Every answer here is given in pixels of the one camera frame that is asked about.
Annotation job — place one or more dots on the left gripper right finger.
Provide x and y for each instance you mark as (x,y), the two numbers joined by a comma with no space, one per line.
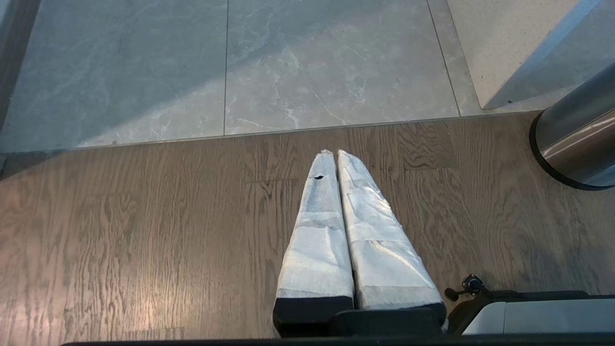
(379,250)

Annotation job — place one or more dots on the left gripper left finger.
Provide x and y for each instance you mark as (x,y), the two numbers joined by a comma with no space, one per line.
(317,250)

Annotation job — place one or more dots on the steel trash bin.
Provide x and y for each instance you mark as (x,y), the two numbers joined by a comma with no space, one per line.
(576,139)

